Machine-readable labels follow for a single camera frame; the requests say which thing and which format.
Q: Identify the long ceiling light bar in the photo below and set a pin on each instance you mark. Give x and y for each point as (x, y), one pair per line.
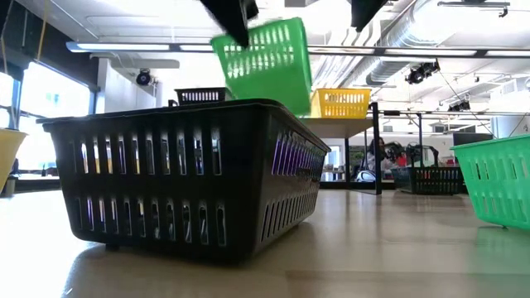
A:
(372, 50)

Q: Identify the small black ceiling camera cluster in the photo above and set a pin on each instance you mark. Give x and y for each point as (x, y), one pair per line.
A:
(459, 106)

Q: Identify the silver ventilation duct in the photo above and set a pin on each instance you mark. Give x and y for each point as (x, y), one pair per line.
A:
(397, 37)

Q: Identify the black computer monitor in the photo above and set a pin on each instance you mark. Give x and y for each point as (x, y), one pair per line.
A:
(472, 138)

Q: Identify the black plastic slotted basket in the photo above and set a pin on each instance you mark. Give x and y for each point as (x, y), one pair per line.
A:
(240, 165)
(435, 186)
(203, 101)

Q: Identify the large window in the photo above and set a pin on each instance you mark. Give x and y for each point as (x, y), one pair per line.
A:
(54, 107)

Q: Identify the grey block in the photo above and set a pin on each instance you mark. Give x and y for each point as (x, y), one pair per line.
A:
(9, 186)

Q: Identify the background black robot arm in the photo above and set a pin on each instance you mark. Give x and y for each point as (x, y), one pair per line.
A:
(414, 151)

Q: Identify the yellow plastic slotted basket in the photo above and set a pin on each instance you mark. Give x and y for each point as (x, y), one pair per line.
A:
(339, 111)
(8, 157)

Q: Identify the person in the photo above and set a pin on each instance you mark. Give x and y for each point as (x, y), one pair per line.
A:
(381, 145)

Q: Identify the green plastic slotted basket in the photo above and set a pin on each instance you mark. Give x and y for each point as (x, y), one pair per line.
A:
(497, 186)
(273, 83)

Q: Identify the wooden shelf with black legs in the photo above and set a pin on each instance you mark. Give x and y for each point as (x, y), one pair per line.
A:
(339, 127)

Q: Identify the white round object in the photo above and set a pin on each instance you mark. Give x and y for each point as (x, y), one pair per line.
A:
(365, 176)

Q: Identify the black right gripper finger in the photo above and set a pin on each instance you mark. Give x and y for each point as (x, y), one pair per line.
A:
(364, 12)

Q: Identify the black background rig frame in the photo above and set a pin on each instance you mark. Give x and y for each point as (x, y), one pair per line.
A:
(420, 132)

